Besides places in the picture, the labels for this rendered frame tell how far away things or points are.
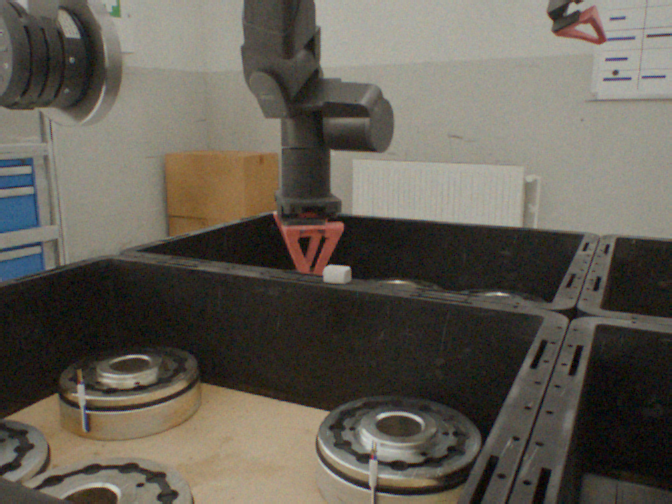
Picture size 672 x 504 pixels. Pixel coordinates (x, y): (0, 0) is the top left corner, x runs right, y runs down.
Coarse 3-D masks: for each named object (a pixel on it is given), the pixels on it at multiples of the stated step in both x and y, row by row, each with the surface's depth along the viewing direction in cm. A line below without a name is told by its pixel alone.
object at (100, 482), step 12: (84, 480) 33; (96, 480) 33; (108, 480) 33; (120, 480) 33; (60, 492) 32; (72, 492) 32; (84, 492) 33; (96, 492) 33; (108, 492) 33; (120, 492) 32; (132, 492) 32
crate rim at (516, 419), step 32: (128, 256) 56; (0, 288) 46; (288, 288) 48; (320, 288) 46; (352, 288) 46; (544, 320) 39; (544, 352) 34; (544, 384) 30; (512, 416) 27; (512, 448) 24; (0, 480) 22; (480, 480) 22; (512, 480) 22
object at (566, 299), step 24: (264, 216) 78; (360, 216) 77; (168, 240) 63; (192, 240) 66; (216, 264) 53; (240, 264) 53; (576, 264) 53; (384, 288) 46; (408, 288) 46; (576, 288) 46
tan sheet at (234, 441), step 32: (32, 416) 48; (192, 416) 47; (224, 416) 47; (256, 416) 47; (288, 416) 47; (320, 416) 47; (64, 448) 43; (96, 448) 43; (128, 448) 43; (160, 448) 43; (192, 448) 43; (224, 448) 43; (256, 448) 43; (288, 448) 43; (192, 480) 39; (224, 480) 39; (256, 480) 39; (288, 480) 39
